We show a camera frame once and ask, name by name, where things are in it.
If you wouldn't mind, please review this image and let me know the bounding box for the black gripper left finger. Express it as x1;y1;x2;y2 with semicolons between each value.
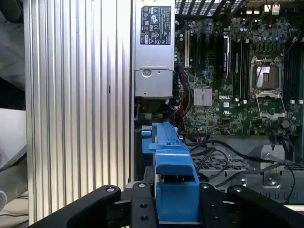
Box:
28;181;158;228

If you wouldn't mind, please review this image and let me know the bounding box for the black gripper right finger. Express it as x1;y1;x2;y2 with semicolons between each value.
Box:
199;182;304;228

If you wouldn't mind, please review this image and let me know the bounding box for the blue disk carrier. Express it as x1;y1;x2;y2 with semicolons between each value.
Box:
141;121;201;225
141;129;156;156

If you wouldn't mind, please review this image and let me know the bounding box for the metal disk bay cage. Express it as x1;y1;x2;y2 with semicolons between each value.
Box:
192;144;304;205

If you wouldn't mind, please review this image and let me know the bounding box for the black RAM slot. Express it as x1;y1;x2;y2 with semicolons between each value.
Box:
242;39;247;105
234;39;239;102
298;40;304;105
290;40;295;105

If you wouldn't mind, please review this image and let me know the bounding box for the black expansion slot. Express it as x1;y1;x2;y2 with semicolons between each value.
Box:
201;33;207;72
192;33;199;72

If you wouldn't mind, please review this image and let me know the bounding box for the white expansion slot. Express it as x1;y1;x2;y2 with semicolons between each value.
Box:
184;29;190;69

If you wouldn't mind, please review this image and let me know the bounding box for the grey open PC case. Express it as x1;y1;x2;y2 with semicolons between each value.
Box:
130;0;304;207

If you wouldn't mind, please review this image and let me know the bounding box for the green motherboard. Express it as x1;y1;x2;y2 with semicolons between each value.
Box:
174;14;304;138

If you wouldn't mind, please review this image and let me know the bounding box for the silver finned chipset heatsink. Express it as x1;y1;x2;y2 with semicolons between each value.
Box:
193;87;213;106

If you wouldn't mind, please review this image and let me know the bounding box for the silver power supply unit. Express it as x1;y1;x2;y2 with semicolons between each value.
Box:
134;0;175;98

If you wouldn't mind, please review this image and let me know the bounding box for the CPU socket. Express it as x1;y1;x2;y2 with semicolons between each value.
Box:
250;56;285;92

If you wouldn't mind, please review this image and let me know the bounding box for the thin metal locking lever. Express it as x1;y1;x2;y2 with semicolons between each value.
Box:
252;56;267;93

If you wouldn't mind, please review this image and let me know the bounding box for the black graphics card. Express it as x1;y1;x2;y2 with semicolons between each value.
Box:
222;28;231;79

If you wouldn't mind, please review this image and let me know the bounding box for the coloured power wire bundle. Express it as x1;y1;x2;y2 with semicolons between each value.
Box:
174;63;193;133

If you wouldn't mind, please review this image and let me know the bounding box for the metal socket cover frame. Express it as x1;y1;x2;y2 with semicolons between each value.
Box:
255;90;287;119

